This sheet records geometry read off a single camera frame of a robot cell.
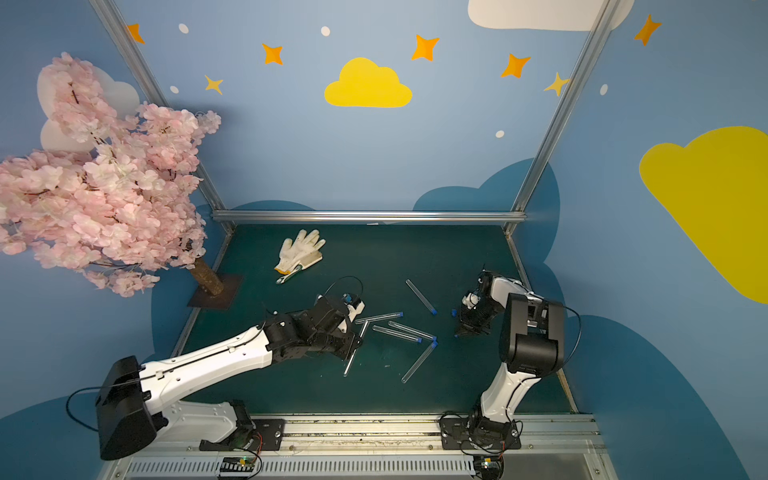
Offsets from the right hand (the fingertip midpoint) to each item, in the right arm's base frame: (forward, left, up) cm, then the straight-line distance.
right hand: (464, 330), depth 93 cm
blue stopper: (+6, +3, 0) cm, 7 cm away
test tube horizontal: (+2, +27, +1) cm, 27 cm away
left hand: (-11, +30, +14) cm, 35 cm away
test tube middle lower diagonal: (-3, +22, +1) cm, 22 cm away
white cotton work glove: (+28, +59, +1) cm, 65 cm away
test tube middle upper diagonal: (-1, +18, 0) cm, 18 cm away
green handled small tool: (+15, +62, +1) cm, 64 cm away
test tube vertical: (-18, +31, +22) cm, 42 cm away
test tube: (+11, +14, 0) cm, 18 cm away
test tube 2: (-10, +14, 0) cm, 17 cm away
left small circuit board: (-39, +59, -2) cm, 71 cm away
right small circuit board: (-35, -3, -3) cm, 35 cm away
